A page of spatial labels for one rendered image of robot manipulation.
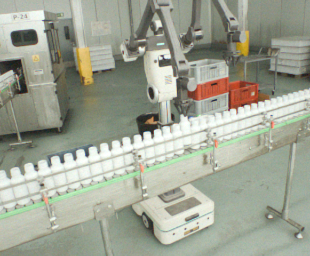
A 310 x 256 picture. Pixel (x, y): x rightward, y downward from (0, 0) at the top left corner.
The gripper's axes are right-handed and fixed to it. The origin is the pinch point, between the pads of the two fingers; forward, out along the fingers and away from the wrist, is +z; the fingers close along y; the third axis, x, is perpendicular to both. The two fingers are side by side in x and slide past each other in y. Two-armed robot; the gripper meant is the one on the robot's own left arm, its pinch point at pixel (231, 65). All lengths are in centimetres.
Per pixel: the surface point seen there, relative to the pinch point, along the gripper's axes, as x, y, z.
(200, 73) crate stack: -93, 158, 38
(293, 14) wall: -941, 652, -18
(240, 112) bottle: 7.8, -16.1, 25.9
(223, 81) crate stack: -136, 164, 57
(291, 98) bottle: -40, -16, 27
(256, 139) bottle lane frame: -2.7, -20.1, 45.0
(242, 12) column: -679, 674, -36
